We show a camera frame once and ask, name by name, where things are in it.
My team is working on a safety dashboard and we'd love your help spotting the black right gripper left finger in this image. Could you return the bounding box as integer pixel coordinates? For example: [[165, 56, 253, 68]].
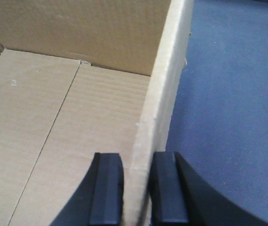
[[51, 153, 124, 226]]

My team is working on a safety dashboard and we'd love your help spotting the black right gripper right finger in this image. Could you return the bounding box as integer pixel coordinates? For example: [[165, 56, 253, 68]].
[[149, 152, 268, 226]]

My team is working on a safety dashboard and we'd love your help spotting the brown cardboard carton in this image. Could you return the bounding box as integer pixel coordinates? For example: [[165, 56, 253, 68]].
[[0, 0, 194, 226]]

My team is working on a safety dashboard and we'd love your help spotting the dark blue conveyor belt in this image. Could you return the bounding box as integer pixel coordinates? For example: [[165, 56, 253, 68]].
[[166, 0, 268, 223]]

